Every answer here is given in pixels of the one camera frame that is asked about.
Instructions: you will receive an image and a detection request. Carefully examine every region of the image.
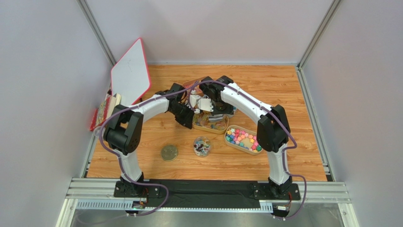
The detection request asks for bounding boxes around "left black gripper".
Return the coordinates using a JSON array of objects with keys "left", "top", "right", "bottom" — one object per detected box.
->
[{"left": 170, "top": 103, "right": 197, "bottom": 130}]

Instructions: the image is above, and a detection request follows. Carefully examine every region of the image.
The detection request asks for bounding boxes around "yellow tray of popsicle candies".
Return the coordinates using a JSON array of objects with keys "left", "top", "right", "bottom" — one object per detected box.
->
[{"left": 193, "top": 113, "right": 229, "bottom": 134}]

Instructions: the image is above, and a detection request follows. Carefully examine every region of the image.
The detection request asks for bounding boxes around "beige tray of star candies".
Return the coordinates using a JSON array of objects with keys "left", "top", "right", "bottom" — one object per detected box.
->
[{"left": 224, "top": 125, "right": 264, "bottom": 156}]

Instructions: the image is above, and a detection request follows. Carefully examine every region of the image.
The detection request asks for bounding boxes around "clear plastic jar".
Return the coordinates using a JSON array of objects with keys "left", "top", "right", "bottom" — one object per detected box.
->
[{"left": 193, "top": 136, "right": 211, "bottom": 157}]

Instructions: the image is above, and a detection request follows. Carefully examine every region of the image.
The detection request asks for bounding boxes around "gold metal jar lid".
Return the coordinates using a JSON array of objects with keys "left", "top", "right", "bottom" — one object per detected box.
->
[{"left": 160, "top": 145, "right": 179, "bottom": 162}]

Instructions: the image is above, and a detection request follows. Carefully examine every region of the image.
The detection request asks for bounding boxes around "silver metal scoop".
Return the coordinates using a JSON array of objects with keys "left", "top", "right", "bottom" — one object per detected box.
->
[{"left": 207, "top": 114, "right": 225, "bottom": 124}]

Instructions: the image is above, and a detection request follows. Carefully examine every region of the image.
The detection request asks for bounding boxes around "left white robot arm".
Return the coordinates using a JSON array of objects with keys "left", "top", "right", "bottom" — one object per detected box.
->
[{"left": 99, "top": 83, "right": 194, "bottom": 191}]

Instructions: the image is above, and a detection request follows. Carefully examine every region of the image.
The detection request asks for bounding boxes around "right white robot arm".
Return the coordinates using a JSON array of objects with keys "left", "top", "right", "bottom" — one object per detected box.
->
[{"left": 198, "top": 76, "right": 292, "bottom": 196}]

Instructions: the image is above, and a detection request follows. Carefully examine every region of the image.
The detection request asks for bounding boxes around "white board with red edge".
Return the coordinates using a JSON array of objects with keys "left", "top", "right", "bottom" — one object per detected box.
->
[{"left": 111, "top": 38, "right": 151, "bottom": 106}]

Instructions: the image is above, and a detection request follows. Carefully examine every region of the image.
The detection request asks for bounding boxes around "stack of books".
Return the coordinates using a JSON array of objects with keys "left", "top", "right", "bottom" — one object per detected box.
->
[{"left": 89, "top": 93, "right": 122, "bottom": 131}]

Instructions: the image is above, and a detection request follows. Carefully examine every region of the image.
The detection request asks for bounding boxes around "small clear plastic cup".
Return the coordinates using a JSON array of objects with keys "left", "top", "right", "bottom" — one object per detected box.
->
[{"left": 93, "top": 126, "right": 101, "bottom": 140}]

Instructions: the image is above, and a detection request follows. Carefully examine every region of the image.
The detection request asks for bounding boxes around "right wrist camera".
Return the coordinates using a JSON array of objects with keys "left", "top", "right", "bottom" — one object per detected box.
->
[{"left": 196, "top": 98, "right": 214, "bottom": 113}]

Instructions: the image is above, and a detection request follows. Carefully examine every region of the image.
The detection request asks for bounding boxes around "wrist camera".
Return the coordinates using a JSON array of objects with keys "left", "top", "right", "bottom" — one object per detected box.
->
[
  {"left": 196, "top": 98, "right": 214, "bottom": 113},
  {"left": 188, "top": 95, "right": 201, "bottom": 109}
]

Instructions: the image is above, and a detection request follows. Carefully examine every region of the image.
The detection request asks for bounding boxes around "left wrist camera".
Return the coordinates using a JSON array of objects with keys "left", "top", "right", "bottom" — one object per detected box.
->
[{"left": 188, "top": 95, "right": 201, "bottom": 109}]

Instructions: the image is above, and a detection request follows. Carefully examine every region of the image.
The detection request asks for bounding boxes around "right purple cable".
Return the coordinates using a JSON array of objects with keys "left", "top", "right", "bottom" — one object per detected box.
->
[{"left": 187, "top": 79, "right": 307, "bottom": 220}]

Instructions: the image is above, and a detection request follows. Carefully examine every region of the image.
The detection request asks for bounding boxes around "aluminium frame rail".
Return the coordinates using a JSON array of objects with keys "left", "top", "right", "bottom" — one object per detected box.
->
[{"left": 66, "top": 178, "right": 353, "bottom": 214}]

